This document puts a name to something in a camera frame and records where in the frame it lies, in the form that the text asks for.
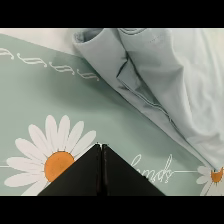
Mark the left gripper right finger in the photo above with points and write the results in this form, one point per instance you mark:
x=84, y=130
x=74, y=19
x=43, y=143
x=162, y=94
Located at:
x=125, y=176

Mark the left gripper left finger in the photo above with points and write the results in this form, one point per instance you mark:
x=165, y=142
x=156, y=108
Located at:
x=80, y=176

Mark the light grey-blue T-shirt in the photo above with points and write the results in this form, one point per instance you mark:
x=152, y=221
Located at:
x=173, y=83

